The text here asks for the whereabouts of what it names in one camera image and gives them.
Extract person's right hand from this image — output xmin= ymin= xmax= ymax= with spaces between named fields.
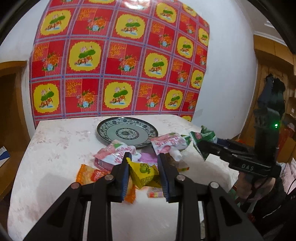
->
xmin=236 ymin=172 xmax=276 ymax=202

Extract red yellow floral wall cloth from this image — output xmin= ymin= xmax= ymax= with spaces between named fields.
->
xmin=29 ymin=0 xmax=210 ymax=125

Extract green snack packet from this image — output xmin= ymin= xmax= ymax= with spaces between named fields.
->
xmin=190 ymin=126 xmax=217 ymax=160

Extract clear colourful candy packet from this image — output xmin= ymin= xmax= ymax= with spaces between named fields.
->
xmin=147 ymin=187 xmax=164 ymax=198

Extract blue white box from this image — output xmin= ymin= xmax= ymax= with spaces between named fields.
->
xmin=0 ymin=146 xmax=11 ymax=167

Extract pink white spout pouch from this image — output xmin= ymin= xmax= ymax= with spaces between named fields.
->
xmin=94 ymin=140 xmax=142 ymax=171
xmin=151 ymin=133 xmax=192 ymax=162

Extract dark clothes on hook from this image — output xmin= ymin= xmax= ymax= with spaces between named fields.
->
xmin=257 ymin=74 xmax=285 ymax=118

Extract orange rice cracker packet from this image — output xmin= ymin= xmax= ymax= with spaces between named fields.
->
xmin=75 ymin=164 xmax=136 ymax=204

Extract purple flat snack packet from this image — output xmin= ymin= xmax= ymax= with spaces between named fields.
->
xmin=138 ymin=153 xmax=158 ymax=165

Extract yellow frog snack packet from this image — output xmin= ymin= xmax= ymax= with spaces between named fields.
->
xmin=126 ymin=158 xmax=162 ymax=189

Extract blue white patterned plate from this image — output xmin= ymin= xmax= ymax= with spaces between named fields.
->
xmin=97 ymin=116 xmax=159 ymax=148

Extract wooden furniture left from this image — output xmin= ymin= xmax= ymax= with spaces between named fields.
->
xmin=1 ymin=61 xmax=30 ymax=199

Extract wooden wardrobe right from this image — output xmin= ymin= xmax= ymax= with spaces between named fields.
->
xmin=239 ymin=35 xmax=295 ymax=163

